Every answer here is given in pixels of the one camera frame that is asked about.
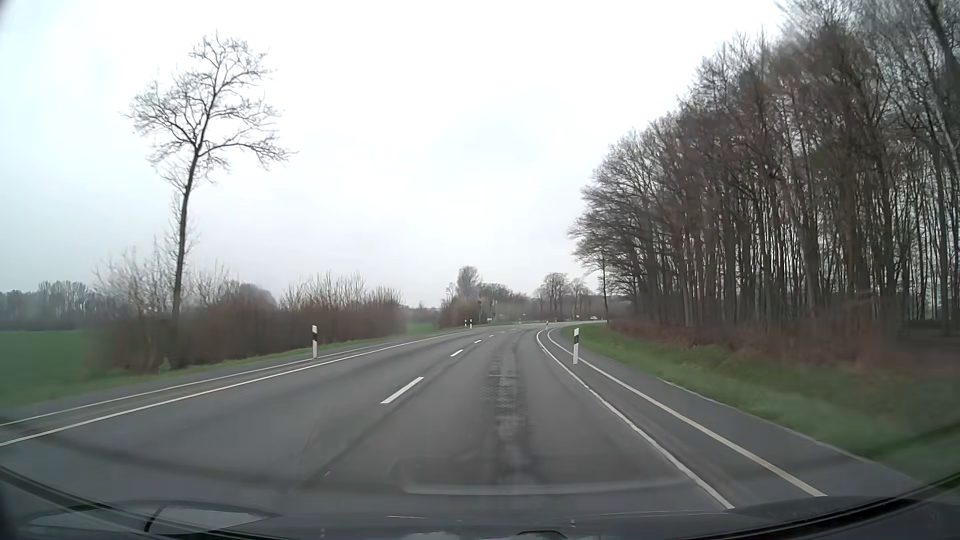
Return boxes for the tall bare tree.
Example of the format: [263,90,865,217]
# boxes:
[122,31,295,320]

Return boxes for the brown undergrowth bushes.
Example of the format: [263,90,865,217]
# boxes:
[607,311,960,378]

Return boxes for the brown bare hedge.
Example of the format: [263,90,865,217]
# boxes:
[93,271,407,374]

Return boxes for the distant row of trees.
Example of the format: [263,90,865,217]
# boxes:
[0,279,121,332]

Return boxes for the wood of bare trees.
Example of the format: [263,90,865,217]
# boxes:
[567,0,960,339]

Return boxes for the distant group of trees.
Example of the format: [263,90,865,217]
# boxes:
[438,265,610,328]

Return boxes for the grass verge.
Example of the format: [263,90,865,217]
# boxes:
[0,324,481,412]
[558,322,960,483]

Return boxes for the car's own bonnet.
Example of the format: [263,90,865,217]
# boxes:
[0,463,960,540]

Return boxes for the grey asphalt road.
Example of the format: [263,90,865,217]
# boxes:
[0,321,920,526]

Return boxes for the green field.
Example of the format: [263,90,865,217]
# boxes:
[0,322,440,406]

